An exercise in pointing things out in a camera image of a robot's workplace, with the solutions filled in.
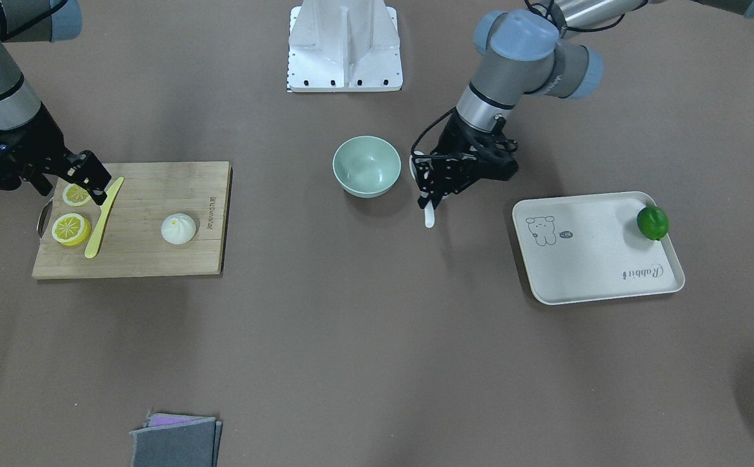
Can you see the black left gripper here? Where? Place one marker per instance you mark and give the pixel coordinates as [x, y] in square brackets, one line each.
[456, 143]

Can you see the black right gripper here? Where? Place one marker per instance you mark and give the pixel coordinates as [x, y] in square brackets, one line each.
[41, 146]

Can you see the white ceramic spoon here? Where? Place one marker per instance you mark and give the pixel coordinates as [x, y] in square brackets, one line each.
[429, 217]

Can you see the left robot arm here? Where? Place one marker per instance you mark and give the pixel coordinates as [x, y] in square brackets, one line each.
[533, 51]

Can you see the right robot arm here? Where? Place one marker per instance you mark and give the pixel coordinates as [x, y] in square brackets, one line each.
[30, 21]

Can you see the mint green bowl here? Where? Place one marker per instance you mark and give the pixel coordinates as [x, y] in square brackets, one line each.
[366, 166]

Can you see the white steamed bun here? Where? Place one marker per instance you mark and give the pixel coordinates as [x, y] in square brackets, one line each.
[178, 229]

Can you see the lower lemon slice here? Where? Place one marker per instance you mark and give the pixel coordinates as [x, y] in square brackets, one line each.
[75, 196]

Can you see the yellow plastic knife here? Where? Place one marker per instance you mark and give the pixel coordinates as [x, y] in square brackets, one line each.
[96, 237]

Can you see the upper lemon half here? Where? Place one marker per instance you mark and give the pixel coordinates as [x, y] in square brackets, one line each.
[71, 229]

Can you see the bamboo cutting board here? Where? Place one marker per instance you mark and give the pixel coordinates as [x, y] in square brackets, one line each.
[132, 244]

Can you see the beige rabbit print tray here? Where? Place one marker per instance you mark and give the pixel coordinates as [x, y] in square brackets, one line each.
[588, 247]

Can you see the green lime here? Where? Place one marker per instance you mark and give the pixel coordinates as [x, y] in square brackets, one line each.
[653, 222]

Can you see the grey folded cloth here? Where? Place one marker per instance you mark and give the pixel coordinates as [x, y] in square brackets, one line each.
[177, 440]

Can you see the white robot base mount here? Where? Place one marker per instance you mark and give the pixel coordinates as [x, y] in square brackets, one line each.
[344, 46]

